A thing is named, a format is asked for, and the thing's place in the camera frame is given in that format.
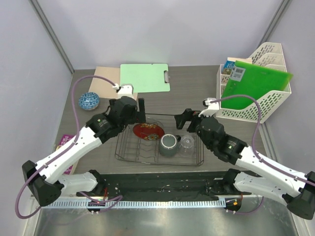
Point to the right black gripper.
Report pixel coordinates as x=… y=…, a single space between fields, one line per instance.
x=187 y=115

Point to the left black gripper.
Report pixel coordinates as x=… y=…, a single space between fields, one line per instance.
x=141 y=111

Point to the red floral plate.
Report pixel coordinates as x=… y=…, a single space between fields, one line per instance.
x=148 y=131

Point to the blue patterned bowl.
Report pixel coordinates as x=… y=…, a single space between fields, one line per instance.
x=88 y=101

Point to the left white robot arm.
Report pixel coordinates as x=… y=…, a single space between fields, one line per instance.
x=46 y=179

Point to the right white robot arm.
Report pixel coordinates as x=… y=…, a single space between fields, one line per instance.
x=294 y=189

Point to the clear glass tumbler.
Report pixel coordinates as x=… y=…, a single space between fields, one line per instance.
x=186 y=147

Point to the grey ceramic mug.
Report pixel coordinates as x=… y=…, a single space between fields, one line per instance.
x=169 y=145

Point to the green clipboard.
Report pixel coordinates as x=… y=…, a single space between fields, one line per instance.
x=146 y=78

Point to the beige folder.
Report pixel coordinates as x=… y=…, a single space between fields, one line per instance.
x=103 y=88

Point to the blue booklet in organizer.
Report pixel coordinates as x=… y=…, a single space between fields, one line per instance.
x=228 y=66

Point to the green plastic folder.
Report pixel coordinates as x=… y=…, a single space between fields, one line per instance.
x=254 y=80

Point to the purple treehouse book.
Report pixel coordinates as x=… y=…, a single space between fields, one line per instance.
x=65 y=138

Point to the white file organizer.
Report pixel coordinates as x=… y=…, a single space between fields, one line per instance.
x=246 y=108

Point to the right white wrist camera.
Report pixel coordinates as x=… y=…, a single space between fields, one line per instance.
x=211 y=107

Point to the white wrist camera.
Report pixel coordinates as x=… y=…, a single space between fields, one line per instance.
x=124 y=90
x=211 y=107

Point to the black wire dish rack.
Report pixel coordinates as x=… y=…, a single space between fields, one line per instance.
x=158 y=141

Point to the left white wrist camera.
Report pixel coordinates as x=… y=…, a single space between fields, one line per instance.
x=124 y=90

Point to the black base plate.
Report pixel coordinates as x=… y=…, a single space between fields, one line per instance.
x=165 y=187

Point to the white slotted cable duct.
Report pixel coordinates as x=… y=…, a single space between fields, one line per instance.
x=88 y=204

